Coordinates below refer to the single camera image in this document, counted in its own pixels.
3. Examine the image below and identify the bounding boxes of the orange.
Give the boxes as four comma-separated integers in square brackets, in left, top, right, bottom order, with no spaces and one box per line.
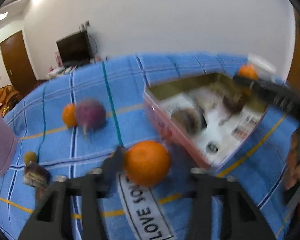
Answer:
[123,141,171,187]
[237,64,258,80]
[62,103,77,128]

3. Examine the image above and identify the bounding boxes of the right hand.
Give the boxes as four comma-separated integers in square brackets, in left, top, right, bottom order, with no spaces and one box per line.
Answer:
[283,130,300,218]

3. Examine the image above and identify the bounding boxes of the brown round taro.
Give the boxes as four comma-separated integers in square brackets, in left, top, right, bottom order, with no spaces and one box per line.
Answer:
[35,187,47,202]

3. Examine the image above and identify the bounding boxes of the pink metal tin box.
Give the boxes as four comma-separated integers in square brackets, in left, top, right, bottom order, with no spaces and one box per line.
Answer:
[143,73,268,170]

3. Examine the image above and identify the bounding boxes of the small green-yellow fruit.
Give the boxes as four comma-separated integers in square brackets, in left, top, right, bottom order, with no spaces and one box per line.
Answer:
[23,151,38,166]

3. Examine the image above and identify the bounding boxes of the purple plastic cup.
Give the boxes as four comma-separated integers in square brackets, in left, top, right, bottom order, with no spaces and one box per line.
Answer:
[0,116,18,176]

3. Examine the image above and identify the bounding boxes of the blue plaid tablecloth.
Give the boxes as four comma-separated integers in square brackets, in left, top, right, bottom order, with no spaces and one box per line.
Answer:
[0,53,298,239]

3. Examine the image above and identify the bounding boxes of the orange beside turnip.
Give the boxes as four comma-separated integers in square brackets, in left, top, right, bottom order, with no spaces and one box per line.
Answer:
[62,103,77,128]

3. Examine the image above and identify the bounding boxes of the purple round turnip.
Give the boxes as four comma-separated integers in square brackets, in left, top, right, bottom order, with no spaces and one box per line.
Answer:
[75,99,106,137]

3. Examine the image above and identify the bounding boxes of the tan leather armchair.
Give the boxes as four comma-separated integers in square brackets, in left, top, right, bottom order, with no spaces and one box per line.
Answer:
[0,85,23,117]

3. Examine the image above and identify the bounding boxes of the white tv stand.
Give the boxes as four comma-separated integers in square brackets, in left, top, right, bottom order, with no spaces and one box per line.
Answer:
[47,58,102,79]

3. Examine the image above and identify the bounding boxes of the brown wooden door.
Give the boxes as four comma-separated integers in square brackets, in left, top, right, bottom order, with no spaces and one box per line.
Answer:
[0,30,37,96]

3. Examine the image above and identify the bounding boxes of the black television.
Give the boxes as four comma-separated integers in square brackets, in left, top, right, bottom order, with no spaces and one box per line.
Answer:
[56,31,92,63]

